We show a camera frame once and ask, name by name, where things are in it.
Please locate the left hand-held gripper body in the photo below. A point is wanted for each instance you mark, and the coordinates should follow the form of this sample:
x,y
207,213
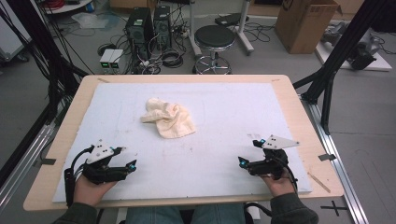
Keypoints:
x,y
99,154

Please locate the person's leg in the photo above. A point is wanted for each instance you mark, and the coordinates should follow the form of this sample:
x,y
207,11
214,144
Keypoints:
x,y
218,214
151,216

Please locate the grey panel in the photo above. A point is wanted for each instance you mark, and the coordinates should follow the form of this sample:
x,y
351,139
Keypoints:
x,y
11,34

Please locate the brown cardboard box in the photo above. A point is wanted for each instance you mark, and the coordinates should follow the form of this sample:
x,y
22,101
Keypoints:
x,y
305,25

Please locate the black metal frame stand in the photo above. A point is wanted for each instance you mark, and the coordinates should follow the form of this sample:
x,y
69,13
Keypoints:
x,y
46,53
345,46

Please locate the black tape piece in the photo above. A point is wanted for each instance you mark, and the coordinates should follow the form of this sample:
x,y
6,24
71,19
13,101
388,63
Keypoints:
x,y
48,161
327,157

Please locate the person's left leg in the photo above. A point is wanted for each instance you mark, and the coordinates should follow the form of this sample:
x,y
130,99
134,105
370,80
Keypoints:
x,y
151,216

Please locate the large black computer tower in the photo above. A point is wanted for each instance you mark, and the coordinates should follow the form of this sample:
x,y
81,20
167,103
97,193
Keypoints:
x,y
139,28

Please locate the person's right hand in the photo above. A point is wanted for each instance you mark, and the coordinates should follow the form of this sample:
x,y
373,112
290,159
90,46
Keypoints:
x,y
280,186

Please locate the black round stool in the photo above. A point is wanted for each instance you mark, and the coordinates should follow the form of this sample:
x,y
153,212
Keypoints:
x,y
214,35

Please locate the person's right leg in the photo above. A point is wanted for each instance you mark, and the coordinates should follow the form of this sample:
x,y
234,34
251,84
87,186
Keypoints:
x,y
218,214

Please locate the cream cloth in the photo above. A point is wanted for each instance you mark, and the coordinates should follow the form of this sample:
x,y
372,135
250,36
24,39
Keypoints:
x,y
171,121

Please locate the aluminium rail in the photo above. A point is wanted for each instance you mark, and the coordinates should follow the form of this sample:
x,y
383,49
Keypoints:
x,y
28,155
339,168

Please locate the slim black computer tower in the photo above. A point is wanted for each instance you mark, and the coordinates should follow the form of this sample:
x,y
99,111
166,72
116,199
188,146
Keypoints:
x,y
162,26

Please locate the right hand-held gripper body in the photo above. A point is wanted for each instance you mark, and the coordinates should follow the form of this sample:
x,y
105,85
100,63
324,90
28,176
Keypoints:
x,y
272,163

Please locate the black flat case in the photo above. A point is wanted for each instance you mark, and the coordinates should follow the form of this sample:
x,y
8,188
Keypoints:
x,y
229,19

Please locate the white round table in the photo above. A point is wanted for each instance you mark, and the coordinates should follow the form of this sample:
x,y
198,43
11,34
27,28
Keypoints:
x,y
71,6

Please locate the thin wooden stick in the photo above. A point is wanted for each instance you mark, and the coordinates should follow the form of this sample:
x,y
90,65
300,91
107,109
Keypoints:
x,y
319,182

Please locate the white floor board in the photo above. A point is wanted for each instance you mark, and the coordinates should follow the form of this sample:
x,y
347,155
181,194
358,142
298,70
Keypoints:
x,y
381,63

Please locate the person's left hand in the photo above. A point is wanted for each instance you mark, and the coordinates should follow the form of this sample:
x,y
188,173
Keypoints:
x,y
88,193

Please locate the grey and black machine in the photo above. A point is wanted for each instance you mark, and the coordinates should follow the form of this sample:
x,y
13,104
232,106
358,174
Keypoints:
x,y
362,53

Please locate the white power supply box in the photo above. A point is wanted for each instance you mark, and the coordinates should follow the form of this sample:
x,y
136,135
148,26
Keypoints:
x,y
106,57
116,57

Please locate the white foam table mat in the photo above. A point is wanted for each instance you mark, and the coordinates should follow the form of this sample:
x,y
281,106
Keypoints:
x,y
218,109

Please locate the clear plastic sheet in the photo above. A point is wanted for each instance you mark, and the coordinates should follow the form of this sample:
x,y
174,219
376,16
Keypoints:
x,y
90,21

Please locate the white metal desk leg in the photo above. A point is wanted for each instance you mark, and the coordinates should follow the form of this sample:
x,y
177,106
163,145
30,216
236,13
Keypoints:
x,y
244,28
192,28

